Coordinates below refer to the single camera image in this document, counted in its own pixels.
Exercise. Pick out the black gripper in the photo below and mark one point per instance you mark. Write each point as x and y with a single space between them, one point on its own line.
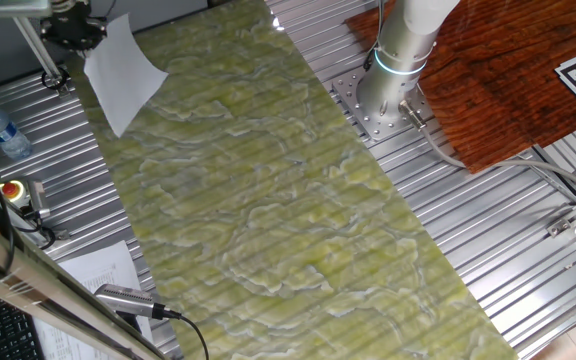
73 27

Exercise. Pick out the white paper sheet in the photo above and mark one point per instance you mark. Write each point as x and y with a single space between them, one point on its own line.
123 75

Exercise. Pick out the clear plastic water bottle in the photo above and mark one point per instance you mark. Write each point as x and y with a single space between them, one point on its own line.
3 132

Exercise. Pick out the red yellow emergency stop button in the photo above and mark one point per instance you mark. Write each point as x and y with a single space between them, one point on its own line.
12 190

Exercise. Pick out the printed white paper document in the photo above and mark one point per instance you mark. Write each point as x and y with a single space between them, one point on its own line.
103 270

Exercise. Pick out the green marble pattern mat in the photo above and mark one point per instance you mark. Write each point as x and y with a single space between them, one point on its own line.
268 225

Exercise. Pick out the brown wooden board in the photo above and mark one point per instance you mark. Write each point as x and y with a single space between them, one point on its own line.
493 100

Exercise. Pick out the aluminium frame pole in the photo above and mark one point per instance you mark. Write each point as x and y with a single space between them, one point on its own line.
38 50

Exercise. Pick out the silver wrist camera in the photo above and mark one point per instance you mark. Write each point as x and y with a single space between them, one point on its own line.
18 7

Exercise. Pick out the aluminium frame bar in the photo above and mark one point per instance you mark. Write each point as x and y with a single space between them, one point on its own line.
28 285

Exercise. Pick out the silver ribbed bar camera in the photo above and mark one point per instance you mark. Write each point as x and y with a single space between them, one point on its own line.
125 300

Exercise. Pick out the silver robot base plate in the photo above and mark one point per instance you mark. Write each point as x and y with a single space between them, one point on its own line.
355 100

